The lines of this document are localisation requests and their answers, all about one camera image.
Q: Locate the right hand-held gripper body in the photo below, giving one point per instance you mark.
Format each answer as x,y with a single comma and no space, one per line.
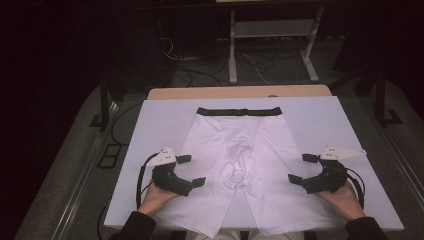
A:
333,175

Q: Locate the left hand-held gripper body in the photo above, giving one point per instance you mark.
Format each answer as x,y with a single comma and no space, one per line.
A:
163,173

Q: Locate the white pants with black waistband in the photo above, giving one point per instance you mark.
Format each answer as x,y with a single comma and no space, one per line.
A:
213,140

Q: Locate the person's left hand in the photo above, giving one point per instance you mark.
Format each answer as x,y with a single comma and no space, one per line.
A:
155,200

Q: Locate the person's right hand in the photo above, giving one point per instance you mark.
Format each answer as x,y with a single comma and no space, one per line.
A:
345,201

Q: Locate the person's legs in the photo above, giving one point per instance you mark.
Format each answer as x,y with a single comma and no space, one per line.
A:
231,236

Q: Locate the black metal stand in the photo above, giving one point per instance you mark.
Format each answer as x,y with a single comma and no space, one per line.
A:
380,100
104,100

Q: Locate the white metal stand frame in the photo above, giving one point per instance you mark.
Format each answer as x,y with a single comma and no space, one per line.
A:
232,66

